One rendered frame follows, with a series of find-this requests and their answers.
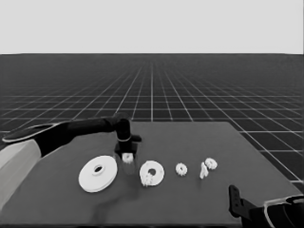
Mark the white round carrier with pins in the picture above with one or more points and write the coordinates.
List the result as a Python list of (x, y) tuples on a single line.
[(157, 164)]

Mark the small white toothed gear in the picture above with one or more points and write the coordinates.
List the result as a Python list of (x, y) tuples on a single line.
[(185, 170), (214, 164), (130, 158), (149, 180)]

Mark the small white T-shaped piece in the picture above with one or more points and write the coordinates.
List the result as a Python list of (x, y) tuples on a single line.
[(203, 173)]

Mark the large thick white disc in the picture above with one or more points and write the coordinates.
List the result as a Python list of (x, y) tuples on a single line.
[(90, 182)]

